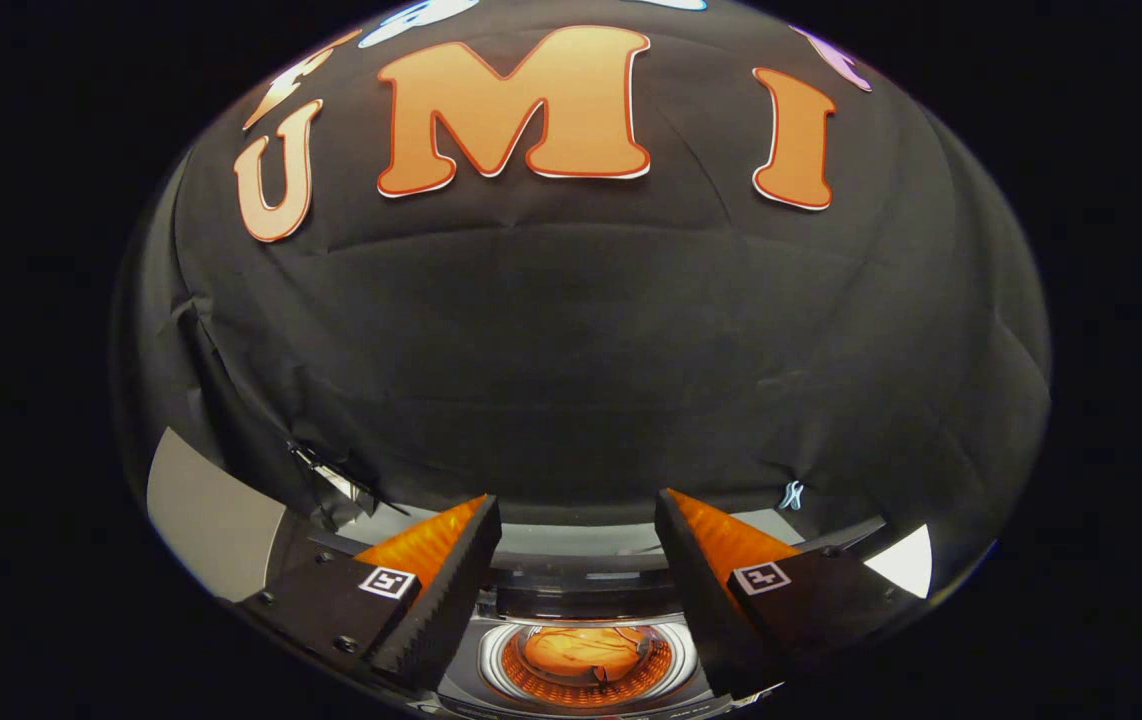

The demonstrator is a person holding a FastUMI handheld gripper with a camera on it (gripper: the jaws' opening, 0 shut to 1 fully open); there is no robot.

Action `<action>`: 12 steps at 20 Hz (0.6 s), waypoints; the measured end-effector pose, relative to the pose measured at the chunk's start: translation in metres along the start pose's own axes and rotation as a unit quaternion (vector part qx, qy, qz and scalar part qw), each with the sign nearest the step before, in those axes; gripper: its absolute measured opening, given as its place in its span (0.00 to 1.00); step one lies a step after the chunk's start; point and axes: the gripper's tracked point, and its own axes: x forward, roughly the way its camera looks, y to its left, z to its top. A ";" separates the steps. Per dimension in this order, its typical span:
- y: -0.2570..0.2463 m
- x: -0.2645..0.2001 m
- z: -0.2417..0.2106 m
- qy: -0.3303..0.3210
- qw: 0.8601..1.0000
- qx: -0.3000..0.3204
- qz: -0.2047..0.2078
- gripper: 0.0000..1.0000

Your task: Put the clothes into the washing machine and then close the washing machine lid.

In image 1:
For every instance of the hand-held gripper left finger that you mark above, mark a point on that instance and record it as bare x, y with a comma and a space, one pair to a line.
451, 590

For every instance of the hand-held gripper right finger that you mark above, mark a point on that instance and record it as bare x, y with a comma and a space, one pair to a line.
706, 600

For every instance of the grey washing machine with lid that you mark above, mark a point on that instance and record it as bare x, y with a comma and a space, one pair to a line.
586, 598

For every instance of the orange yellow garment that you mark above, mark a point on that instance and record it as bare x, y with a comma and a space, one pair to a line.
581, 650

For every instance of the white flat sheet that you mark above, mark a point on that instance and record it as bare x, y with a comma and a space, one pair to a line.
906, 565

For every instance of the grey flat board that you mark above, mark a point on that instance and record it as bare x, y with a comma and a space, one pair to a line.
211, 520

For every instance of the black backdrop cloth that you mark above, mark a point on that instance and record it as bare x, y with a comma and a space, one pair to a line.
581, 350

